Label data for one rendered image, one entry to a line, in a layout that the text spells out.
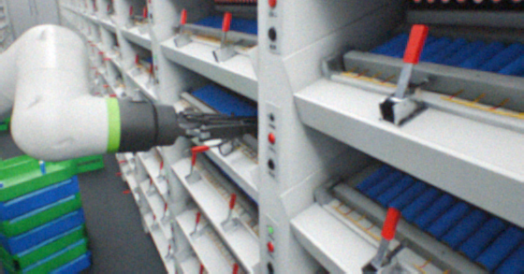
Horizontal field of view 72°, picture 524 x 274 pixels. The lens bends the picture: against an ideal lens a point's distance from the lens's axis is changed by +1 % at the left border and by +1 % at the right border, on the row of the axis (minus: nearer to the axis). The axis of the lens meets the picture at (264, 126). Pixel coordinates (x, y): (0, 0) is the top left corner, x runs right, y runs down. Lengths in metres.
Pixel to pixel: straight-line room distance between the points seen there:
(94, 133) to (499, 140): 0.51
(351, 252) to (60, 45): 0.53
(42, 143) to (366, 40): 0.48
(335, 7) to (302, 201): 0.28
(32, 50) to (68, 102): 0.11
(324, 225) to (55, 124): 0.40
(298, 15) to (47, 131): 0.38
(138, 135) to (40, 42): 0.20
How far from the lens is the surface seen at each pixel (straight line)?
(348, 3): 0.53
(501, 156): 0.33
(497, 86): 0.38
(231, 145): 0.77
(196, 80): 1.17
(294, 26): 0.47
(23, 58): 0.67
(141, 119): 0.61
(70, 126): 0.59
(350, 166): 0.60
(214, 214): 0.94
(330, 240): 0.52
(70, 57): 0.65
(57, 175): 1.79
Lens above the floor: 1.22
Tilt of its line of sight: 19 degrees down
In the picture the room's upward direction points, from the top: straight up
